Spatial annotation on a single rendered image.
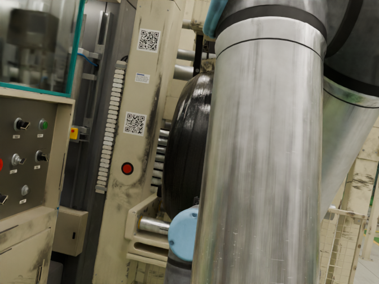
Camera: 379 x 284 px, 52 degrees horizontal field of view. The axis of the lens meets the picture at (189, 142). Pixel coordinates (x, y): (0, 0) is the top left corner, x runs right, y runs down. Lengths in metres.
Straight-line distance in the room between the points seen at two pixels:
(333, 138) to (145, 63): 0.94
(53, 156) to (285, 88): 1.08
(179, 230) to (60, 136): 0.71
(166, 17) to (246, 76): 1.04
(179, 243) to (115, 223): 0.71
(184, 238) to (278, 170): 0.43
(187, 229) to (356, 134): 0.35
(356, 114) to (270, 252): 0.26
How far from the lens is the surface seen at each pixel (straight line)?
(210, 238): 0.33
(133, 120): 1.36
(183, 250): 0.73
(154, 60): 1.36
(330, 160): 0.55
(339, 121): 0.52
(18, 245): 1.22
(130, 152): 1.36
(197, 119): 1.13
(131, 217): 1.27
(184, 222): 0.73
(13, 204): 1.24
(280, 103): 0.34
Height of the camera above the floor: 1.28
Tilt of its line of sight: 4 degrees down
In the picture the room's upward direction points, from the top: 10 degrees clockwise
